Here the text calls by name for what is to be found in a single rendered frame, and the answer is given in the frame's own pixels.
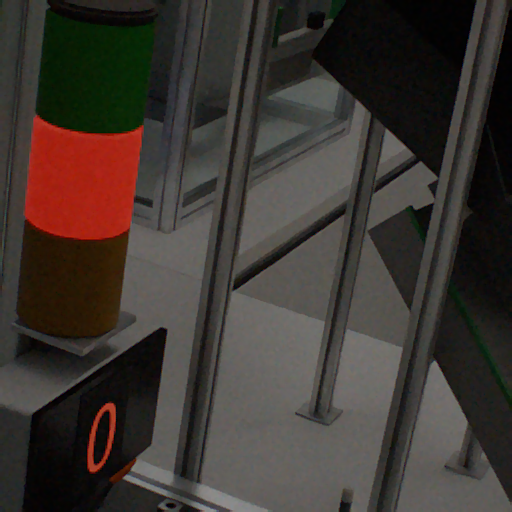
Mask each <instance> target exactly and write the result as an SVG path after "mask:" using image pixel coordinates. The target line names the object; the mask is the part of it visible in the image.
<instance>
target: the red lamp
mask: <svg viewBox="0 0 512 512"><path fill-rule="evenodd" d="M142 129H144V127H142V126H141V127H140V128H139V129H137V130H135V131H132V132H127V133H121V134H93V133H84V132H77V131H72V130H67V129H63V128H60V127H57V126H54V125H51V124H49V123H46V122H45V121H43V120H42V119H40V117H39V115H37V118H34V123H33V134H32V146H31V156H30V167H29V179H28V190H27V201H26V212H24V214H26V216H27V219H28V220H29V221H30V222H31V223H32V224H33V225H35V226H36V227H38V228H40V229H43V230H46V232H48V233H51V234H55V235H59V236H64V237H70V238H79V239H101V238H109V237H114V236H117V235H120V234H122V233H124V231H125V230H127V229H128V228H129V226H130V222H131V213H133V205H134V197H135V188H136V180H137V171H138V163H139V155H140V146H141V137H142Z"/></svg>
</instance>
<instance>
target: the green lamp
mask: <svg viewBox="0 0 512 512"><path fill-rule="evenodd" d="M156 29H157V20H156V19H153V21H152V22H148V23H145V24H137V25H117V24H104V23H97V22H91V21H84V20H80V19H76V18H71V17H68V16H65V15H62V14H60V13H58V12H56V11H53V10H52V9H51V8H48V10H46V12H45V23H44V34H43V40H42V45H41V56H40V67H39V78H38V90H37V101H36V113H37V114H38V115H39V117H40V119H42V120H43V121H45V122H46V123H49V124H51V125H54V126H57V127H60V128H63V129H67V130H72V131H77V132H84V133H93V134H121V133H127V132H132V131H135V130H137V129H139V128H140V127H141V126H142V125H144V120H145V113H146V104H147V96H148V87H149V78H150V71H151V62H152V54H154V45H155V37H156Z"/></svg>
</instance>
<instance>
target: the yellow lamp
mask: <svg viewBox="0 0 512 512"><path fill-rule="evenodd" d="M129 230H130V227H129V228H128V229H127V230H125V231H124V233H122V234H120V235H117V236H114V237H109V238H101V239H79V238H70V237H64V236H59V235H55V234H51V233H48V232H46V230H43V229H40V228H38V227H36V226H35V225H33V224H32V223H31V222H30V221H29V220H28V219H27V220H24V223H23V235H22V246H21V257H20V268H19V279H18V291H17V301H16V314H17V315H18V318H19V319H20V320H21V321H22V322H25V323H26V324H27V325H29V326H30V327H32V328H34V329H37V331H40V332H43V333H46V334H50V335H56V336H63V337H90V336H96V335H99V334H103V333H106V332H108V331H110V330H111V329H113V328H114V326H115V325H116V323H118V322H119V315H120V306H121V298H122V290H123V281H124V273H125V264H126V256H127V248H128V239H129Z"/></svg>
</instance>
